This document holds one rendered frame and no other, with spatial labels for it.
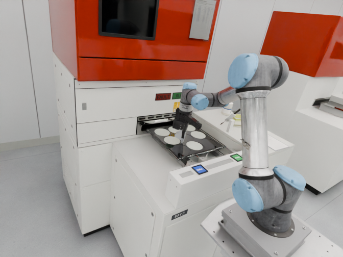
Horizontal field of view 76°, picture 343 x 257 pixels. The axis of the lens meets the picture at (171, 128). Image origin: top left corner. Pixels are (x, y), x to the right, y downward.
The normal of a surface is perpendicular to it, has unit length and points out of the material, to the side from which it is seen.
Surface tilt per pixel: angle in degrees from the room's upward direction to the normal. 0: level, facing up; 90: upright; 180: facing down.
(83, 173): 90
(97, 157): 90
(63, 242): 0
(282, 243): 0
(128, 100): 90
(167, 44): 90
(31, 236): 0
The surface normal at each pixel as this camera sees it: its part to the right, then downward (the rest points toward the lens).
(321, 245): 0.15, -0.88
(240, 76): -0.91, -0.08
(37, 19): 0.55, 0.44
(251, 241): -0.80, 0.16
